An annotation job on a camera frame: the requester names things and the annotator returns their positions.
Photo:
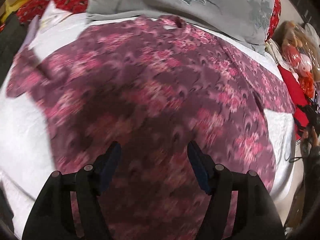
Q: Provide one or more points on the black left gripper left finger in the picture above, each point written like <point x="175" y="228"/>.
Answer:
<point x="69" y="198"/>

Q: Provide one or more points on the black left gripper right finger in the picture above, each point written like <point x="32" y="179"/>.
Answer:
<point x="233" y="194"/>

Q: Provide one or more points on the purple pink floral shirt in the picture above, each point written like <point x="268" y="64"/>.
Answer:
<point x="150" y="99"/>

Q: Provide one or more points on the white quilted bedspread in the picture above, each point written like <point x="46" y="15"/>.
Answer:
<point x="22" y="119"/>

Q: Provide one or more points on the red cloth at bedside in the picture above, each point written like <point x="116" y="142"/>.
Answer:
<point x="298" y="98"/>

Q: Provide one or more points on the doll in plastic bag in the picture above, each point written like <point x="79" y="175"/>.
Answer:
<point x="300" y="54"/>

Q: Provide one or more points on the dark olive jacket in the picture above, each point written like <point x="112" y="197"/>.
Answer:
<point x="11" y="39"/>

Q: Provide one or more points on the white paper sheet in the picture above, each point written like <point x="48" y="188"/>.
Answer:
<point x="42" y="31"/>

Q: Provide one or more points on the grey floral pillow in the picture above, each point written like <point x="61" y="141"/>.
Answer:
<point x="246" y="21"/>

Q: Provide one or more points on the yellow cardboard box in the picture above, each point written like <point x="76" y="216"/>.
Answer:
<point x="7" y="8"/>

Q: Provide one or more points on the black device with cables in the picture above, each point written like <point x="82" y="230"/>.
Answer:
<point x="308" y="136"/>

